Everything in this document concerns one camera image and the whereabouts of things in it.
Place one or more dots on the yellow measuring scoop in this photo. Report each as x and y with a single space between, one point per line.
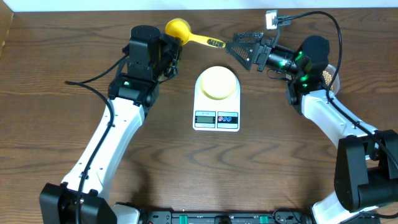
180 29

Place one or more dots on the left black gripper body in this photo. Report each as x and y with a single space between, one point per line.
163 67

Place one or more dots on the soybeans in container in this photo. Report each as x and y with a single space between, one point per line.
328 79

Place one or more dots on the wooden side panel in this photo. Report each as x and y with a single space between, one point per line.
6 17

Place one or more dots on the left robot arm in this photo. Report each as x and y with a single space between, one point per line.
82 196

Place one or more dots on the white digital kitchen scale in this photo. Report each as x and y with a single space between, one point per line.
216 115

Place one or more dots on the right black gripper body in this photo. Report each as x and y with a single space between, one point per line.
281 60

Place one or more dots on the yellow plastic bowl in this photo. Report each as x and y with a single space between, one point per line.
217 83

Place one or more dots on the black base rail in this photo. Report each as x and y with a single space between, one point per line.
282 216

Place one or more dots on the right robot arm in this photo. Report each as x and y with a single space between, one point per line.
366 164

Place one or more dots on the clear plastic container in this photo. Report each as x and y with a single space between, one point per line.
336 83

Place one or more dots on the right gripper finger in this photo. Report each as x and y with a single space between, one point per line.
248 37
244 52

